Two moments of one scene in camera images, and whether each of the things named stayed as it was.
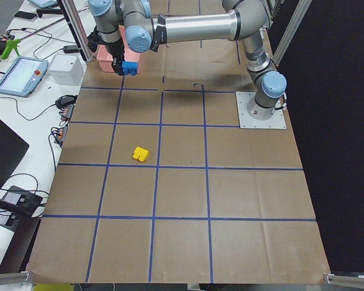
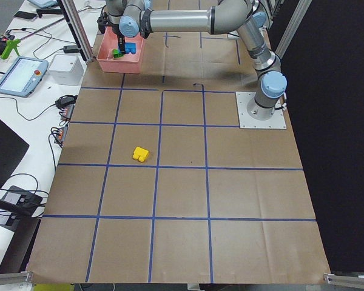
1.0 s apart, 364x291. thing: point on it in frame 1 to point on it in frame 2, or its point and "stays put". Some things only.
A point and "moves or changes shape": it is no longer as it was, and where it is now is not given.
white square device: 66,70 stays put
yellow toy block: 141,154 stays put
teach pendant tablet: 22,77 stays put
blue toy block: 130,68 moves or changes shape
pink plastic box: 105,60 stays put
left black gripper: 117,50 to 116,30
